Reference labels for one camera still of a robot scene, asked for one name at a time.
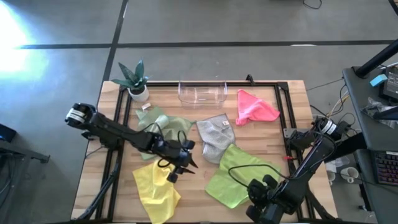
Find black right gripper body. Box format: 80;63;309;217
245;174;285;224

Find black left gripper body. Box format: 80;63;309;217
154;136;197;185

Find sage green microfiber towel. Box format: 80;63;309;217
135;102;195;161

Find grey microfiber towel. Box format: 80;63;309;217
195;113;236;165

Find yellow microfiber towel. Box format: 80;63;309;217
132;160;182;224

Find lime green microfiber towel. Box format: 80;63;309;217
204;143;282;209

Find pink microfiber towel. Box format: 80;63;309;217
235;88;280;126

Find clear plastic bin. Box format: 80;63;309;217
177;80;228;110

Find green plant in white pot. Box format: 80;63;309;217
111;59;150;103

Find clear plastic bag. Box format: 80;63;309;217
326;155;351;172

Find white mug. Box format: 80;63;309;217
340;167;360;184

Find black flat beam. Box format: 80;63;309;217
325;132;368;162

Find black backlit keyboard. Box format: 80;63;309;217
373;151;398;187

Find dark grey side desk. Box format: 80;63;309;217
341;65;398;224

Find crumpled plastic wrap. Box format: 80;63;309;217
360;96;398;129

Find grey furniture leg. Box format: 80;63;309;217
0;139;50;164

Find light blue block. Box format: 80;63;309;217
369;73;389;87

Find black box with blue light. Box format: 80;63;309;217
0;123;17;143

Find black electronic device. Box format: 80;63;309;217
381;65;398;101

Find black slanted pole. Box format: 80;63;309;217
354;39;398;78

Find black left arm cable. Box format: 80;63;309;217
139;123;188;169

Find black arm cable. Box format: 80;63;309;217
139;123;188;169
228;164;295;189

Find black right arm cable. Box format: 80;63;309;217
228;164;295;189

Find grey metal base plate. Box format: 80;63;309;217
283;127;300;138

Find black aluminium table frame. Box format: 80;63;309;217
76;81;335;223

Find yellow and white cables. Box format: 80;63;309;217
306;77;357;125

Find black floor cable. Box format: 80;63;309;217
303;0;323;10

